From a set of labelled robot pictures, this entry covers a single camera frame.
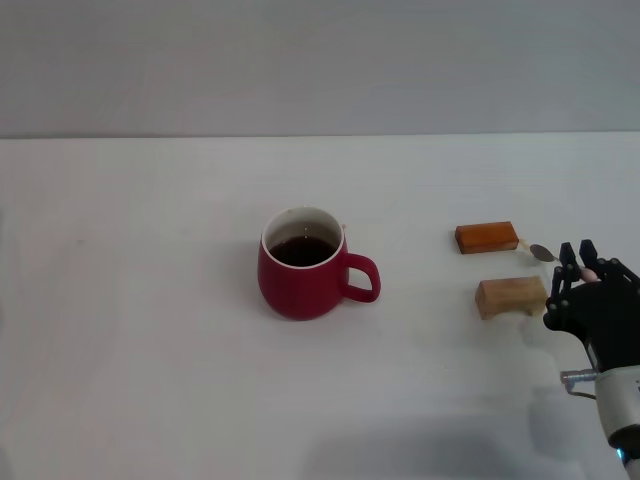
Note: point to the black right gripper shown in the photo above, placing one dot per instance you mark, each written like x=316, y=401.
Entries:
x=600, y=310

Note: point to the red ceramic coffee mug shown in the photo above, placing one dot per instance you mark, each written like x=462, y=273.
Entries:
x=300, y=290

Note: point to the light wooden block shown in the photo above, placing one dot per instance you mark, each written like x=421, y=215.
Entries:
x=505, y=297

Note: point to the dark orange wooden block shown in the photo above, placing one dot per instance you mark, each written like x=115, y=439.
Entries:
x=485, y=237

